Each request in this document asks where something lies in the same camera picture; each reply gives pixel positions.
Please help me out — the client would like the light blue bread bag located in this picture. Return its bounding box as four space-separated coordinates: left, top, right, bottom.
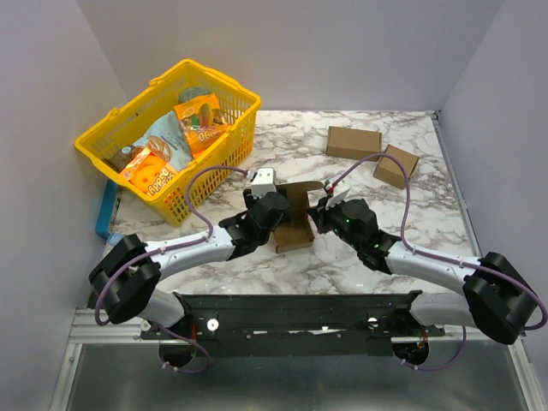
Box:
131 111 194 171

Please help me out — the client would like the light blue small carton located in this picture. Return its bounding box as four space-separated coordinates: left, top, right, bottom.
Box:
106 233 124 247

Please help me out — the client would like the dark brown snack pack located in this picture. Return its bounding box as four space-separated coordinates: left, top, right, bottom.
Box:
103 151 132 173

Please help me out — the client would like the large folded cardboard box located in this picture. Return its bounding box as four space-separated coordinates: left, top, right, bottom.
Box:
325 126 383 160

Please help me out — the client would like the orange mango snack bag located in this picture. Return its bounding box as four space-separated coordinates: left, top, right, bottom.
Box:
173 93 229 159

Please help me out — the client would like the green round snack pack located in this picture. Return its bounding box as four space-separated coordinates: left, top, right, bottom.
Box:
178 86 212 104

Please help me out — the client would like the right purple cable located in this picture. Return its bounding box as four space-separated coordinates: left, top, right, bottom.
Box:
327 152 548 372

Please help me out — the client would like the aluminium extrusion frame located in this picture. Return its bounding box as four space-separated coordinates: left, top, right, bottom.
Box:
68 309 491 344

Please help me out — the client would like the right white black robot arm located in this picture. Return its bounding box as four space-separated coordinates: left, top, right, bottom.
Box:
307 198 547 345

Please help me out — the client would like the small folded cardboard box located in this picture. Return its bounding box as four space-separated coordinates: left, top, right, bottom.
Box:
373 145 419 189

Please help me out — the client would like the brown cardboard box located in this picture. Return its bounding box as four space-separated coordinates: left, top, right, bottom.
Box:
273 181 323 253

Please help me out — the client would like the blue flat box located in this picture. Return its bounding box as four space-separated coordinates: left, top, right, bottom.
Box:
95 180 118 241

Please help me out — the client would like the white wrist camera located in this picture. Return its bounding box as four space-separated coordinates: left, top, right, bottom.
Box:
325 180 350 210
249 167 277 199

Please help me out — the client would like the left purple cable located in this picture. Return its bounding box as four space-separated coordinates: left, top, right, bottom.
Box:
93 165 256 374

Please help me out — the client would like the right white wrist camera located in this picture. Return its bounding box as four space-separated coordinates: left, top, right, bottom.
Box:
325 180 350 210

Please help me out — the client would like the purple cable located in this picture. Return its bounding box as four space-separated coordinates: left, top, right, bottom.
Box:
327 152 548 372
93 165 256 374

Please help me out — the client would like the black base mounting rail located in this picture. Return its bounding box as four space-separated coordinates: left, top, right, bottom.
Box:
87 290 450 359

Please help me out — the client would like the orange apple snack bag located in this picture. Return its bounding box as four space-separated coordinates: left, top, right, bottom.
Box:
120 147 177 197

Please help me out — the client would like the yellow plastic shopping basket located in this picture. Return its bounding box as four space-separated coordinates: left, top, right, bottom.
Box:
74 59 261 226

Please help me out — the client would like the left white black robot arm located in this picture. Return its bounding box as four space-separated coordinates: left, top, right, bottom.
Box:
89 188 289 338

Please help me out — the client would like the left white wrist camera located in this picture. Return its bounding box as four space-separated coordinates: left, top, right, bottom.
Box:
249 167 277 199

